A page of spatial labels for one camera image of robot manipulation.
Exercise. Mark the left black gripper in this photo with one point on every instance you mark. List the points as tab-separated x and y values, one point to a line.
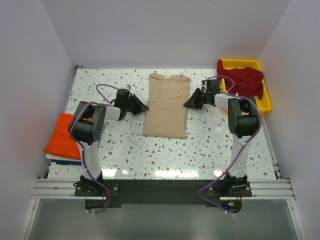
140	107

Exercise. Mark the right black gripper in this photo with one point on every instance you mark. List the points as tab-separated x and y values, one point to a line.
193	101

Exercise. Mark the beige t shirt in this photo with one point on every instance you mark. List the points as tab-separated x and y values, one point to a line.
167	116

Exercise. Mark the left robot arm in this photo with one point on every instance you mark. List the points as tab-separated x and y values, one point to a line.
87	128

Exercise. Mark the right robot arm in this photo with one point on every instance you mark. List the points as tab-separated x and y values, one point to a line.
244	123

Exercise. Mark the dark red t shirt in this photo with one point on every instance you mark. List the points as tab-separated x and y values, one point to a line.
246	74

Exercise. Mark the yellow plastic tray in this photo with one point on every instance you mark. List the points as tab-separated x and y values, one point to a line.
264	105

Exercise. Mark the orange folded t shirt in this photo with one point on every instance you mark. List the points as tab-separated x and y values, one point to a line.
60	144

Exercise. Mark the blue folded t shirt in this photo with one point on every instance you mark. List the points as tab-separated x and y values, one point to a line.
67	162

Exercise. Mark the white folded t shirt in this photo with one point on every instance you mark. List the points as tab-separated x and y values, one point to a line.
53	157

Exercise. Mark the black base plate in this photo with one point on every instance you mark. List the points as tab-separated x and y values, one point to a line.
225	194

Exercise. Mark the aluminium frame rail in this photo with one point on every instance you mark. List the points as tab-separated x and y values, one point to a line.
279	189

